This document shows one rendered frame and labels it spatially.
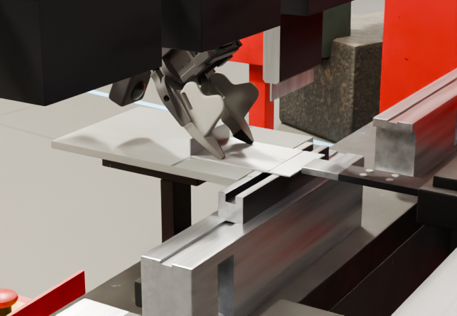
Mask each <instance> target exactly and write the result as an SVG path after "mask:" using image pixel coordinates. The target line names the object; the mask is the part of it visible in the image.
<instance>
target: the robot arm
mask: <svg viewBox="0 0 457 316"><path fill-rule="evenodd" d="M241 46H242V44H241V42H240V41H239V40H237V41H234V42H232V43H228V44H226V45H223V46H220V47H217V48H214V49H212V50H208V51H206V52H202V53H199V52H190V51H184V50H175V49H169V48H162V67H159V68H156V69H153V70H150V71H147V72H145V73H141V74H139V75H135V76H133V77H129V78H127V79H125V80H121V81H119V82H115V83H113V84H112V87H111V90H110V92H109V99H110V100H111V101H113V102H114V103H116V104H117V105H119V106H121V107H124V106H126V105H129V104H131V103H134V102H137V101H140V100H142V98H143V97H144V94H145V92H146V89H147V87H148V83H149V81H150V78H152V79H153V81H154V84H155V87H156V91H157V93H158V95H159V97H160V99H161V101H162V102H163V104H164V106H165V107H166V108H167V109H168V111H169V112H170V113H171V115H172V116H173V117H174V118H175V120H176V121H177V122H178V124H179V125H180V126H182V127H184V128H185V129H186V131H187V132H188V133H189V134H190V136H191V137H193V138H194V139H195V140H196V141H197V142H198V143H200V144H201V145H202V146H203V147H204V148H205V149H206V150H207V151H209V152H210V153H211V154H213V155H214V156H215V157H216V158H218V159H224V158H225V157H226V156H225V155H224V152H223V151H222V148H221V146H220V144H219V142H218V141H217V140H216V138H215V137H214V136H213V135H212V133H211V132H212V131H213V129H214V128H215V126H216V125H217V123H218V122H219V120H220V119H221V121H222V122H223V123H224V124H225V125H227V126H228V128H229V129H230V131H231V132H232V134H233V136H234V138H236V139H238V140H240V141H243V142H244V143H247V144H250V145H251V144H253V142H254V138H253V136H252V132H251V130H250V127H249V126H248V123H247V122H246V119H245V116H246V115H247V113H248V112H249V110H250V109H251V107H252V106H253V104H254V103H255V101H256V100H257V98H258V96H259V92H258V88H257V87H256V86H255V85H254V84H253V83H251V82H245V83H240V84H234V83H232V82H231V81H230V79H229V78H227V76H225V74H223V73H221V72H216V71H215V68H216V67H221V66H222V65H223V64H225V63H226V62H227V61H228V60H230V59H231V58H232V57H233V54H234V53H235V52H236V51H238V49H239V48H240V47H241ZM199 86H201V88H200V87H199Z"/></svg>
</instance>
